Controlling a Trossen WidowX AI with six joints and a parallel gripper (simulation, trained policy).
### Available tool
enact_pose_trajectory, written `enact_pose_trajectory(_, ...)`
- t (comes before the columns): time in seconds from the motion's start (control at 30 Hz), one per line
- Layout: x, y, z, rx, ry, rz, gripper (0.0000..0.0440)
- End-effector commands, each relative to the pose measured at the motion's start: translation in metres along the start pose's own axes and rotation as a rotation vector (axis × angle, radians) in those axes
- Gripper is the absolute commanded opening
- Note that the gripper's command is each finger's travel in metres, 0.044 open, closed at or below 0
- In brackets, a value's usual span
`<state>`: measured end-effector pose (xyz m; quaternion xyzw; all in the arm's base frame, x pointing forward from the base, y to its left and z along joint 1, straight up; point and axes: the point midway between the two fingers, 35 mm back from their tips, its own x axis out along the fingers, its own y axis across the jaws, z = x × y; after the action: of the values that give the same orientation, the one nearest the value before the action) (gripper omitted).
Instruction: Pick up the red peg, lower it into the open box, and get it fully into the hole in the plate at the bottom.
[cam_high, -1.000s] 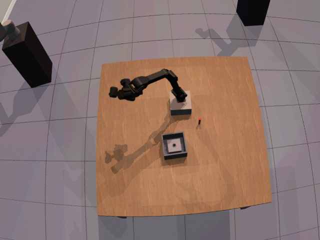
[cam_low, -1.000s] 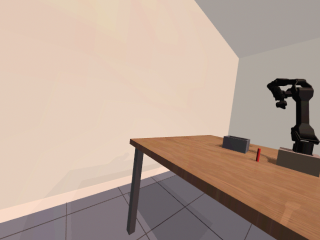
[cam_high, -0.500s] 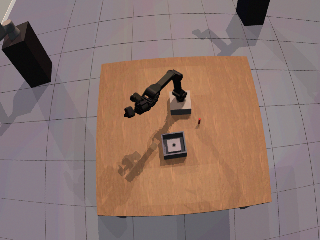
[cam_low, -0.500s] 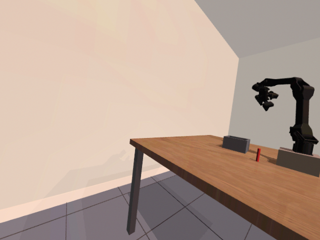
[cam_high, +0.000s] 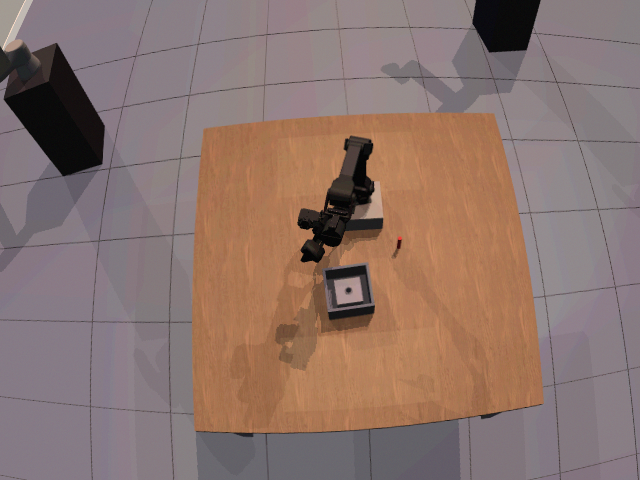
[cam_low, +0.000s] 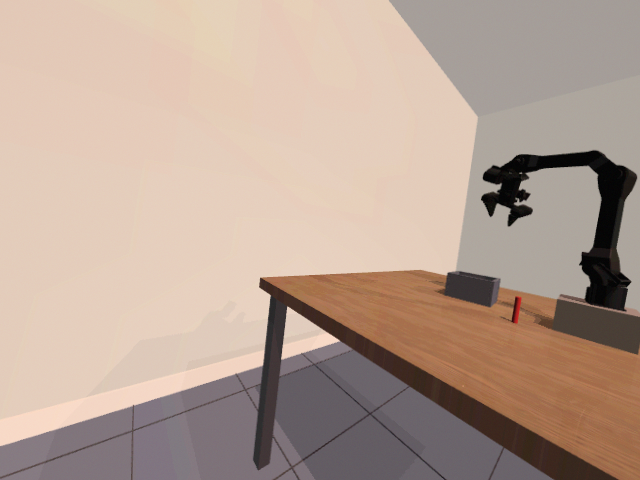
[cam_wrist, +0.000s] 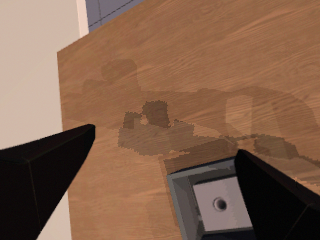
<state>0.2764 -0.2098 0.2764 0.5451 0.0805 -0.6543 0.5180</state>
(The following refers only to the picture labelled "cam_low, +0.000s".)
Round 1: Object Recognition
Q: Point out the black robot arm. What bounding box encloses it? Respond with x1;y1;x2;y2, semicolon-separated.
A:
483;150;637;311

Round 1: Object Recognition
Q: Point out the red peg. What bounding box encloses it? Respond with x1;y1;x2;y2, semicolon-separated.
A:
511;296;522;323

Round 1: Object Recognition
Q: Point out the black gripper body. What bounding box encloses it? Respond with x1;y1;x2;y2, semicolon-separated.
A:
481;189;533;218

